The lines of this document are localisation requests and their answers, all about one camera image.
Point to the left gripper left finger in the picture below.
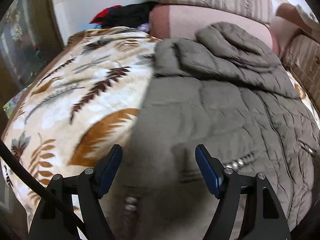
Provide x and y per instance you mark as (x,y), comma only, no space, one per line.
(70,206)

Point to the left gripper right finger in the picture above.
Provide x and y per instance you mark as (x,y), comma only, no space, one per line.
(263,216)

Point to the olive quilted hooded jacket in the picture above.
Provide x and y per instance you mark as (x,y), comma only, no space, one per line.
(227,90)

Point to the dark clothes pile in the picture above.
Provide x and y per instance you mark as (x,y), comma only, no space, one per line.
(131,16)

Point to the leaf-patterned cream blanket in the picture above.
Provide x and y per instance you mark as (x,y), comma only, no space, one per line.
(95,96)

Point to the striped floral side cushion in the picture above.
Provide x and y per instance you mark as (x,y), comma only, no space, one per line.
(302,59)

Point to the light blue cloth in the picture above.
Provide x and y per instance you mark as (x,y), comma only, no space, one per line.
(93,26)

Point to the pink corner pillow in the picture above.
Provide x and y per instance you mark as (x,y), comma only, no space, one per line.
(285,26)

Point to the cream fringed cloth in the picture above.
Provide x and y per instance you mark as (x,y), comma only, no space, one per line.
(308,18)

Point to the pink bolster pillow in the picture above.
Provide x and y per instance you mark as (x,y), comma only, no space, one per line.
(172,21)

